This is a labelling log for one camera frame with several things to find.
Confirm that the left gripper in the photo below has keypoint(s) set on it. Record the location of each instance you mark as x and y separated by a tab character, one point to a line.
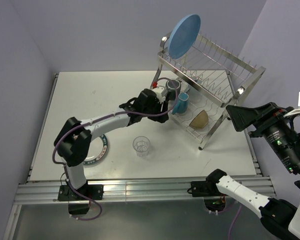
164	106

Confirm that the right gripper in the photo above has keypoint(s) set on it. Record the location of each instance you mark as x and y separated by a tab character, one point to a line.
240	115

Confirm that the teal mug white inside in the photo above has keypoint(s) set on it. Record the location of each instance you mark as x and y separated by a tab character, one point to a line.
181	104

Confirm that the black mug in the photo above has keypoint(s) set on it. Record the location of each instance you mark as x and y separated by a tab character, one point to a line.
173	88

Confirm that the grey blue plastic cup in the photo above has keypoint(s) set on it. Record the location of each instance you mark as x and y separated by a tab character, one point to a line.
190	90

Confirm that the clear plastic glass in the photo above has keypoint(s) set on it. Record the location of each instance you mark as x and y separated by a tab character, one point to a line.
141	145

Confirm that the black bowl tan outside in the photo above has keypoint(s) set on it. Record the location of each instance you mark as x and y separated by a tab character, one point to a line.
200	121

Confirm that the stainless steel dish rack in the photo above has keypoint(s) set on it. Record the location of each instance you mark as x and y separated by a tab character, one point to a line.
226	80

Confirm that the white plate green rim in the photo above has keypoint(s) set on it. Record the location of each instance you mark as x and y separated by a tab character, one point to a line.
97	151

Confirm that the blue plastic plate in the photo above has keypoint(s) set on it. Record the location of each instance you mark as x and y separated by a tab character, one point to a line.
183	35

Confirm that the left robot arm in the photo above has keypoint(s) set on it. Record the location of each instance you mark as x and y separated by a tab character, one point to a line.
73	142

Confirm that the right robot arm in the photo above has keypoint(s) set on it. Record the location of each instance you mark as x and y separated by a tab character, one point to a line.
279	215

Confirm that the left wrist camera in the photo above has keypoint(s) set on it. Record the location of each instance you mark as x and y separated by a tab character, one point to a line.
160	92

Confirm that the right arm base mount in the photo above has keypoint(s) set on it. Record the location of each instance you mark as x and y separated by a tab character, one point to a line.
214	201

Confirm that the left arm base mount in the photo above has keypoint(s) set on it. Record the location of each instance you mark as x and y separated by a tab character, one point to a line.
79	203

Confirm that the aluminium mounting rail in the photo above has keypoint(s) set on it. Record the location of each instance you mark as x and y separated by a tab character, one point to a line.
133	190

